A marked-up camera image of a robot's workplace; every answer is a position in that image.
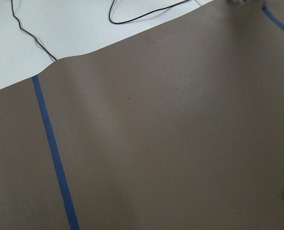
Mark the aluminium frame post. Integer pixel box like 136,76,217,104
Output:
227,0,247,4

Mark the thin black table cable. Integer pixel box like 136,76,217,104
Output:
10,0,58,61

